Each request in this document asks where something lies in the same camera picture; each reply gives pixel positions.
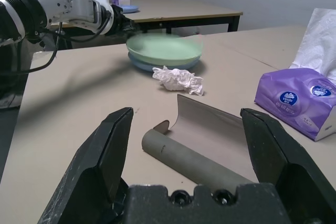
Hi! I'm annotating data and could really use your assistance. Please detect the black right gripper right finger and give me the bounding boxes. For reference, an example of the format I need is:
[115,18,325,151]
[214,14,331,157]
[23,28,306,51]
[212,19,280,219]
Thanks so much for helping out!
[240,108,336,224]

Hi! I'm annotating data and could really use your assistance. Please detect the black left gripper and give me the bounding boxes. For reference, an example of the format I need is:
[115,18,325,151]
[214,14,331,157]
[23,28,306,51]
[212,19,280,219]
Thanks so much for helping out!
[106,5,136,37]

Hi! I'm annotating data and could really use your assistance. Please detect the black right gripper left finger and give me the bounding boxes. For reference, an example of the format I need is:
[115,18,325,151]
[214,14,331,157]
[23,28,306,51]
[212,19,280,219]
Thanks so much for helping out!
[36,107,134,224]

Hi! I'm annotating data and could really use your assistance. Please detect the green plate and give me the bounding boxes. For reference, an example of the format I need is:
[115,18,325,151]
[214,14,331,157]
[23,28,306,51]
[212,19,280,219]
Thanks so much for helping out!
[125,34,204,68]

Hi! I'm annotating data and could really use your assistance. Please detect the white tissue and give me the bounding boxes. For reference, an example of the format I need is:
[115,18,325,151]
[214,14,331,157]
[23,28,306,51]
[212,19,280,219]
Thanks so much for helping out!
[152,66,205,96]

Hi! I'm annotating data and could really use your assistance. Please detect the grey glasses case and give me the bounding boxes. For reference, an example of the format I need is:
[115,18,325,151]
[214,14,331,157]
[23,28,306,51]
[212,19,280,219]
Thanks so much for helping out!
[141,94,257,190]

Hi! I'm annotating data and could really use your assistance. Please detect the blue plate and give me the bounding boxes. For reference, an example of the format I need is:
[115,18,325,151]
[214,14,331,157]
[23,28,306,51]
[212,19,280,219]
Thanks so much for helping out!
[122,5,140,14]
[128,52,203,72]

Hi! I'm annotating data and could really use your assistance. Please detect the wooden side table black legs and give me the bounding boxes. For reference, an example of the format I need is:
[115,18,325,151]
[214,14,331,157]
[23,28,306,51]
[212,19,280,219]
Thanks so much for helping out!
[51,0,244,36]

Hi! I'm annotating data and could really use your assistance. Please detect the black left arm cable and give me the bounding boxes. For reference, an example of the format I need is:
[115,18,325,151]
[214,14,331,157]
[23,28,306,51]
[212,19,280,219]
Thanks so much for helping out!
[18,20,65,74]

